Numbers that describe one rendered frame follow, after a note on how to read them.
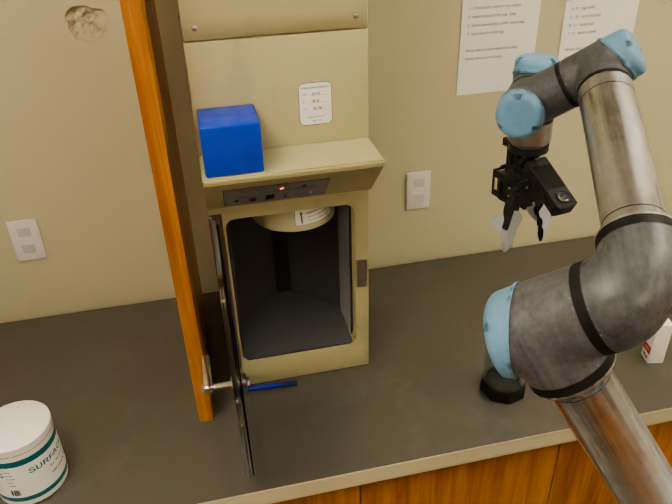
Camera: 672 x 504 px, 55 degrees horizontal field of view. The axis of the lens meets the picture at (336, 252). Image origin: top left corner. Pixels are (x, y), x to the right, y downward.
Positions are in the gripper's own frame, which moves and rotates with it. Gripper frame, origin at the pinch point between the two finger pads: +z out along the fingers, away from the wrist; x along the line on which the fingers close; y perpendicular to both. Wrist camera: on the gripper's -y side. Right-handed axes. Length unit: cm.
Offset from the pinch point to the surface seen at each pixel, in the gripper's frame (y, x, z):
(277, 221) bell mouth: 28.3, 40.4, -2.9
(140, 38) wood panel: 20, 61, -44
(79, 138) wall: 76, 72, -12
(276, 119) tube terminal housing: 24, 40, -26
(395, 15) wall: 59, -5, -33
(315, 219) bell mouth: 25.9, 33.0, -2.4
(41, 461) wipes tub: 16, 95, 27
